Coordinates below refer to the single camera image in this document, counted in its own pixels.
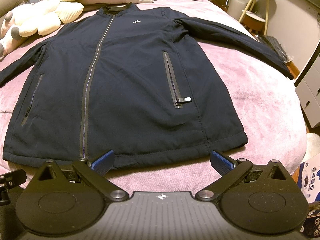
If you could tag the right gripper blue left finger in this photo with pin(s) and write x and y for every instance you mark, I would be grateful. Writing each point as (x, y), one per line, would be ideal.
(91, 167)

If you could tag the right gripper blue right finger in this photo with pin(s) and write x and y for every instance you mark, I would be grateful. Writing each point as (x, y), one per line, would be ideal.
(225, 165)

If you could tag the pink grey plush toy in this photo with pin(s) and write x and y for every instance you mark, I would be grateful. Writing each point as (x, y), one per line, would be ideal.
(10, 35)

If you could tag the white cylindrical bin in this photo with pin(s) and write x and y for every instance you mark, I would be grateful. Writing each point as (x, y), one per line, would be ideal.
(236, 7)

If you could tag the dark navy zip jacket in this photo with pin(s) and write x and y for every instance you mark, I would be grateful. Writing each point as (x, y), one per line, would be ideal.
(129, 80)

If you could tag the blue white cardboard box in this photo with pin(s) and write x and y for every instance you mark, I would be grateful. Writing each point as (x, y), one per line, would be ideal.
(308, 179)

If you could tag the white drawer cabinet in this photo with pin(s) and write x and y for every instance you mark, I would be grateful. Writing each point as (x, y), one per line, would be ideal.
(307, 88)

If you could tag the yellow flower plush pillow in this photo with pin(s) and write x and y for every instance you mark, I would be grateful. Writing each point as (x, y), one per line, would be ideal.
(43, 17)

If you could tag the grey sofa headboard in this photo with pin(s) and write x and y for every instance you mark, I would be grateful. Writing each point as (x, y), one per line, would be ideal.
(7, 5)

